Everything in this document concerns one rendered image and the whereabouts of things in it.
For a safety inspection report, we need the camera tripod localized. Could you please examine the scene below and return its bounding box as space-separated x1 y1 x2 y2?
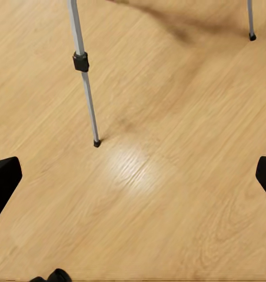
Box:
66 0 256 147

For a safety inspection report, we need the digital camera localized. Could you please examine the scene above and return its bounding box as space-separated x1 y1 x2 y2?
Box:
29 269 71 282

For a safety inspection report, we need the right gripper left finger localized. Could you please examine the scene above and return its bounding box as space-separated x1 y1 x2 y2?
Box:
0 156 22 213

